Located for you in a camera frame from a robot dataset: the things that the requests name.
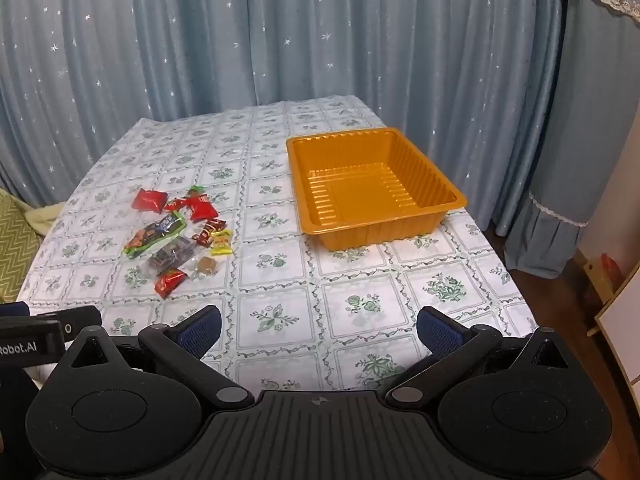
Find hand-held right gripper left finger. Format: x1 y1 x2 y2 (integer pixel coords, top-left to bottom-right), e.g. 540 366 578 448
52 305 256 411

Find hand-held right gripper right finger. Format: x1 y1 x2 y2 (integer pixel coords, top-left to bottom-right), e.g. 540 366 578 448
387 306 583 408

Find small red snack packet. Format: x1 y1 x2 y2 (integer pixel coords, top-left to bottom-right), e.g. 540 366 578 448
154 269 188 301

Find brown candy clear wrapper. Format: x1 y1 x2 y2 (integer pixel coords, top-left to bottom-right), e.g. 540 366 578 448
186 255 222 279

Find clear dark snack packet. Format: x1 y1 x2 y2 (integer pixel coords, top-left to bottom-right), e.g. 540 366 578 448
148 238 198 276

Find yellow candy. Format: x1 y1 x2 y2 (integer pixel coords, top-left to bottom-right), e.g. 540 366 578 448
210 230 235 257

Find dark red candy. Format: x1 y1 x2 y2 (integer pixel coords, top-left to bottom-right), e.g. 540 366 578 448
193 219 224 247

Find green-edged nut packet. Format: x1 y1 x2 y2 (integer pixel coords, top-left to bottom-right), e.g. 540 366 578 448
123 211 187 260

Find red green snack packet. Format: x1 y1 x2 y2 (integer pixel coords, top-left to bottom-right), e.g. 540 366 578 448
186 186 219 222

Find orange plastic tray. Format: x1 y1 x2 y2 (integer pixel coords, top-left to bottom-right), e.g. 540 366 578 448
286 128 468 252

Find green zigzag cushion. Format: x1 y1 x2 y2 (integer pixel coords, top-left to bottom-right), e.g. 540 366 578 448
0 192 42 304

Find pale yellow cloth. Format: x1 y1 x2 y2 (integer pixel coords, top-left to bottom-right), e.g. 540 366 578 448
22 202 64 237

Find floral tablecloth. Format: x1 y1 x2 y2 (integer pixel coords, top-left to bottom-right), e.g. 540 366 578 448
20 94 538 392

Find cardboard box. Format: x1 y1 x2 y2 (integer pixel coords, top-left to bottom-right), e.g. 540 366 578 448
574 254 626 337

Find blue lace-trimmed appliance cover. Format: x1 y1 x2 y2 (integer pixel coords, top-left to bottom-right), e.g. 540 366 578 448
502 0 640 281

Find blue star-print curtain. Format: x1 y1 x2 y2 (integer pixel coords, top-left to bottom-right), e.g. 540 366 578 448
0 0 576 241

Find white board wooden frame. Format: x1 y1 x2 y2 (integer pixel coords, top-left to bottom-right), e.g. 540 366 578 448
594 265 640 388

